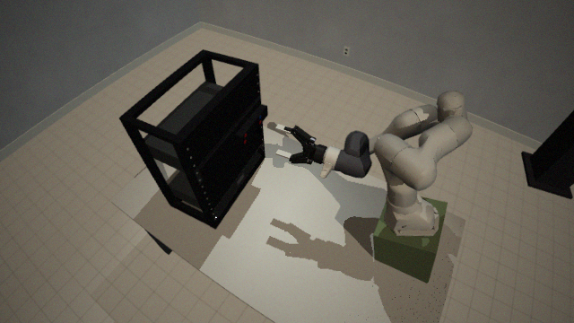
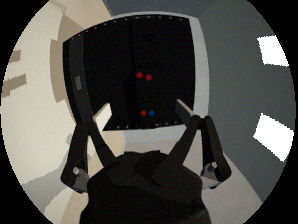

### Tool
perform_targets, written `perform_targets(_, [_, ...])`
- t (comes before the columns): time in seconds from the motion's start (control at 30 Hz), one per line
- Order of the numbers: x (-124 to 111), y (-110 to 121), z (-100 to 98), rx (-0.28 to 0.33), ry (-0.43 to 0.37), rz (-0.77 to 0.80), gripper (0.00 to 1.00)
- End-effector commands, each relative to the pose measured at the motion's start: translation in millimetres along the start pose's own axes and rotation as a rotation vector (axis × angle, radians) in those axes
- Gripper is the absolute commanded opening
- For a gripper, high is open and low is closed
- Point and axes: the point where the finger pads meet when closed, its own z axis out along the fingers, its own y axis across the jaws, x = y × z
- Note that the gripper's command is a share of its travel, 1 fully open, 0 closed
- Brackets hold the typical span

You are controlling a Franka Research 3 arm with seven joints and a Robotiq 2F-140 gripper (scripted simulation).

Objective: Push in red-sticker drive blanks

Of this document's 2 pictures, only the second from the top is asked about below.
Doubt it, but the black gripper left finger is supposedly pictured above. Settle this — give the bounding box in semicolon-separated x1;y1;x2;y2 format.
60;103;132;194

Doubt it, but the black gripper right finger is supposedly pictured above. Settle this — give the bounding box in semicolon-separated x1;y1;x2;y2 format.
153;99;232;190

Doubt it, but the black server rack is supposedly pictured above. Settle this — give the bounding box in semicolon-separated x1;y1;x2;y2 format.
63;14;195;131

